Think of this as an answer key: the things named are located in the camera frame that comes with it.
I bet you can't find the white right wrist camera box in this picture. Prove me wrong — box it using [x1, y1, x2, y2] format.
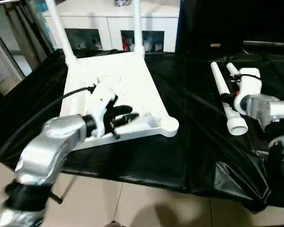
[236, 68, 264, 115]

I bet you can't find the white plastic table leg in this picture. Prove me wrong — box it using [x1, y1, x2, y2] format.
[226, 62, 242, 80]
[132, 0, 146, 57]
[210, 61, 249, 136]
[44, 0, 80, 66]

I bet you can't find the black work mat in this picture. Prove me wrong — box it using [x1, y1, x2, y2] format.
[0, 47, 284, 211]

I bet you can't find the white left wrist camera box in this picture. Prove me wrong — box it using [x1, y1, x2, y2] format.
[87, 84, 120, 139]

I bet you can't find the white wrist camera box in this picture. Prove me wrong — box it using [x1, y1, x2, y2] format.
[236, 68, 264, 115]
[87, 84, 120, 139]

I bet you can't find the white sideboard with glass doors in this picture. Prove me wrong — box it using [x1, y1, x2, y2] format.
[43, 0, 180, 53]

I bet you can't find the white plastic table top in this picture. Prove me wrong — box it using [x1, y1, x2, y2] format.
[59, 50, 179, 152]

